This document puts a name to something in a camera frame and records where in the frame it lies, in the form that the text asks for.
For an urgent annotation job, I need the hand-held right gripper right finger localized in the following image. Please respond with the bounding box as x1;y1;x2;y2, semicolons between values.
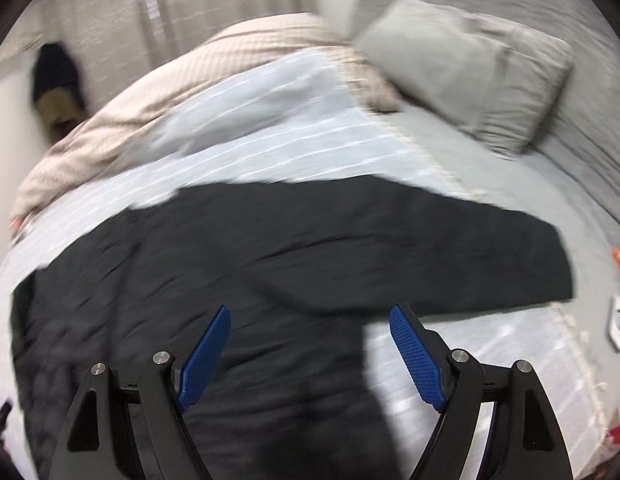
389;303;574;480

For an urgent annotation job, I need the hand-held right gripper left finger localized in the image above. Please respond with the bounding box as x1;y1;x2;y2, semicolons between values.
49;304;231;480

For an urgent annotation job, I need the black long-sleeve garment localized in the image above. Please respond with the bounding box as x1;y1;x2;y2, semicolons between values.
10;172;575;480

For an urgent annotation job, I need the grey bed sheet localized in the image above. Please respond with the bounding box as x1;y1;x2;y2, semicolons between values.
390;105;620;461

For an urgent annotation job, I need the white device with blue mark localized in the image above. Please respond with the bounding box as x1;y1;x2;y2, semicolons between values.
608;294;620;352

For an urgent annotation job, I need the light blue checked blanket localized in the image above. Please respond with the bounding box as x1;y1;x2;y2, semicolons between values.
0;47;606;480

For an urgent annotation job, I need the beige striped duvet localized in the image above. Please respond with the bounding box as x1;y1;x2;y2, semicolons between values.
10;12;405;233

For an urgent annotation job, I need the grey pillow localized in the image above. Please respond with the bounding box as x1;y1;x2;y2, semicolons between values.
352;0;574;161

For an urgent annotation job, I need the black and tan object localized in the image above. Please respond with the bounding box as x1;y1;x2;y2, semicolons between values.
32;42;89;141

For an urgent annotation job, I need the grey patterned curtain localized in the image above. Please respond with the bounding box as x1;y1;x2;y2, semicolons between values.
20;0;323;111

